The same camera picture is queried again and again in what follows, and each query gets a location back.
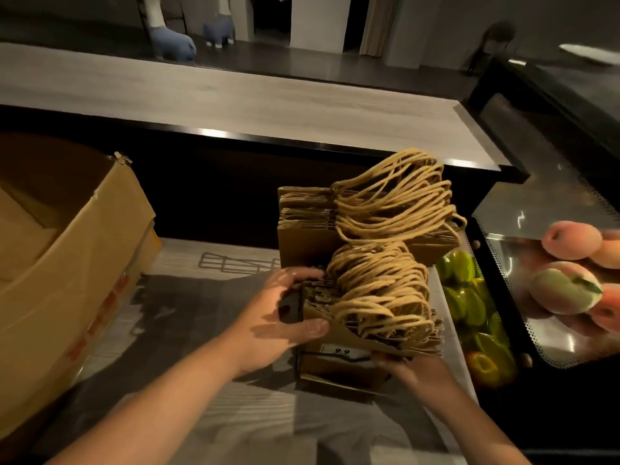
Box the person's right hand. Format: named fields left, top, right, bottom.
left=372, top=354, right=459, bottom=413

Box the person's left hand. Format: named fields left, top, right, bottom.
left=227, top=266, right=330, bottom=378

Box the stack of labelled paper bags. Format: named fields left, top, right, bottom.
left=296, top=241, right=445, bottom=383

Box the person's right forearm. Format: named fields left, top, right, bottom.
left=420, top=380, right=532, bottom=465

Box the person's left forearm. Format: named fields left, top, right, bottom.
left=47, top=334, right=249, bottom=465

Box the black bag stand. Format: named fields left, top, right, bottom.
left=278, top=287, right=388, bottom=398

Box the pile of green peppers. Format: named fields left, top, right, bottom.
left=435, top=249, right=518, bottom=389

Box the stack of plain paper bags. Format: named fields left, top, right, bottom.
left=277, top=148, right=469, bottom=270

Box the perforated metal tray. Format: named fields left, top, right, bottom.
left=472, top=214, right=620, bottom=369

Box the pink peach with leaf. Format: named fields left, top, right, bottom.
left=527, top=261, right=604, bottom=315

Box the dark counter with wood top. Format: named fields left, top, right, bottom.
left=0, top=42, right=531, bottom=250

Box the black glass display case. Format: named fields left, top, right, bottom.
left=462, top=52, right=620, bottom=453

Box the large cardboard box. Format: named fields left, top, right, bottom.
left=0, top=132, right=163, bottom=441

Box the white pillar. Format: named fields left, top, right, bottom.
left=290, top=0, right=353, bottom=55

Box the beige curtain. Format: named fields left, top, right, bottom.
left=359, top=0, right=401, bottom=58

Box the wire rack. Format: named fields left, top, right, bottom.
left=199, top=252, right=283, bottom=274

